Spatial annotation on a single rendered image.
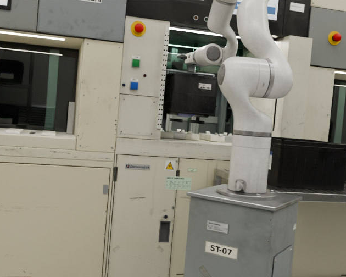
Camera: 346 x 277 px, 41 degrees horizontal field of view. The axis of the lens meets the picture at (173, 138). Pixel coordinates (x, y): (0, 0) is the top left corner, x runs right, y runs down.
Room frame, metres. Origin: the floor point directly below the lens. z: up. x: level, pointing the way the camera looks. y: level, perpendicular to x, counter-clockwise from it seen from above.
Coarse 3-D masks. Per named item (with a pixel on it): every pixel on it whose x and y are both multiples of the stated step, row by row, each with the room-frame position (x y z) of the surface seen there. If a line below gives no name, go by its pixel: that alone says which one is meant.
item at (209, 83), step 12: (168, 72) 2.18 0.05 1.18; (180, 72) 2.20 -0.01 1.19; (192, 72) 2.21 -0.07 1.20; (168, 84) 2.19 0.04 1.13; (180, 84) 2.10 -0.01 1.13; (192, 84) 2.12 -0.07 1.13; (204, 84) 2.13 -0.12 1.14; (216, 84) 2.15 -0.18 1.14; (168, 96) 2.16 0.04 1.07; (180, 96) 2.11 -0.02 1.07; (192, 96) 2.12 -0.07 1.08; (204, 96) 2.13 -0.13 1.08; (216, 96) 2.15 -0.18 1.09; (168, 108) 2.21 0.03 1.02; (180, 108) 2.11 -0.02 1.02; (192, 108) 2.12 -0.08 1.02; (204, 108) 2.14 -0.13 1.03; (180, 120) 2.11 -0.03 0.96; (192, 120) 2.29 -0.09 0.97
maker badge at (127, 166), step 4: (128, 164) 2.05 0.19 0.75; (132, 164) 2.06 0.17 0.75; (136, 164) 2.06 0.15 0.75; (140, 164) 2.07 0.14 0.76; (144, 164) 2.07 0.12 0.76; (128, 168) 2.05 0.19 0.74; (132, 168) 2.06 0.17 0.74; (136, 168) 2.06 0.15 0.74; (140, 168) 2.07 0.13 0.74; (144, 168) 2.07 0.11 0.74; (148, 168) 2.08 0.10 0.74
